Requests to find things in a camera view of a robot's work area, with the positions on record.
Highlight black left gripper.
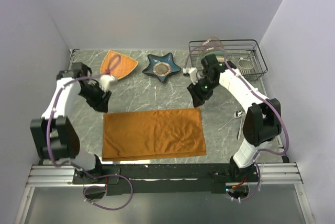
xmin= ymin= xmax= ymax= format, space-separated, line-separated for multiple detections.
xmin=78 ymin=82 xmax=112 ymax=113

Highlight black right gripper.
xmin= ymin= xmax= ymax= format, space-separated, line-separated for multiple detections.
xmin=186 ymin=77 xmax=218 ymax=109

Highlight orange cloth napkin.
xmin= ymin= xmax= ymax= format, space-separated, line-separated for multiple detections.
xmin=102 ymin=108 xmax=207 ymax=161

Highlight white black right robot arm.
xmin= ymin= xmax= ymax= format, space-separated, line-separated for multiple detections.
xmin=183 ymin=54 xmax=282 ymax=182

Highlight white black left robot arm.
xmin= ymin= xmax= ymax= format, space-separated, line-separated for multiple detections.
xmin=30 ymin=62 xmax=117 ymax=183

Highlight orange woven triangular tray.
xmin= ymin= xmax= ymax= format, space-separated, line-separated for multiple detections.
xmin=100 ymin=50 xmax=138 ymax=80

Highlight stacked ceramic plates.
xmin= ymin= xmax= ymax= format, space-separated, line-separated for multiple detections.
xmin=206 ymin=51 xmax=226 ymax=63

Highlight silver spoon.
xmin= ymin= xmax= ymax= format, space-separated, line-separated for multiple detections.
xmin=218 ymin=109 xmax=245 ymax=131

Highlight blue star-shaped dish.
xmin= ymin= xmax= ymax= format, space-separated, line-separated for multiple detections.
xmin=142 ymin=52 xmax=182 ymax=83

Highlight clear glass jar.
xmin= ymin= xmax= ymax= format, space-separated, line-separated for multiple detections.
xmin=198 ymin=37 xmax=226 ymax=58

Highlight striped ceramic mug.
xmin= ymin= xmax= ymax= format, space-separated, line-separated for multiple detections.
xmin=237 ymin=58 xmax=254 ymax=76

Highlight silver fork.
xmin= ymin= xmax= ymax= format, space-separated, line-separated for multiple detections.
xmin=237 ymin=117 xmax=243 ymax=140

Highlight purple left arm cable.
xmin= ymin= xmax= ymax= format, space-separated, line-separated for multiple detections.
xmin=46 ymin=53 xmax=134 ymax=211

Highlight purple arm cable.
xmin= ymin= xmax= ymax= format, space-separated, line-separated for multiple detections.
xmin=46 ymin=53 xmax=134 ymax=211
xmin=184 ymin=46 xmax=290 ymax=204

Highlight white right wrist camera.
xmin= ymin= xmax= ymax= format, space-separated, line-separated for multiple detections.
xmin=182 ymin=67 xmax=201 ymax=85

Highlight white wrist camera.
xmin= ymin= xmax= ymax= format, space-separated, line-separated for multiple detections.
xmin=98 ymin=74 xmax=118 ymax=92
xmin=182 ymin=67 xmax=201 ymax=85

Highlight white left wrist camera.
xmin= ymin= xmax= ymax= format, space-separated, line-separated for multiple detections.
xmin=98 ymin=74 xmax=118 ymax=92

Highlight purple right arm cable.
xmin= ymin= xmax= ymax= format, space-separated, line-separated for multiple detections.
xmin=184 ymin=46 xmax=290 ymax=204

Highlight black wire dish rack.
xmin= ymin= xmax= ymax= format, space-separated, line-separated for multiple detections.
xmin=187 ymin=39 xmax=268 ymax=81

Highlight aluminium frame rail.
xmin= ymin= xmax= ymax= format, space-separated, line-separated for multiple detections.
xmin=26 ymin=163 xmax=303 ymax=187

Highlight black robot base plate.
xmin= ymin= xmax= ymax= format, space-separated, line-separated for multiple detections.
xmin=72 ymin=163 xmax=259 ymax=196

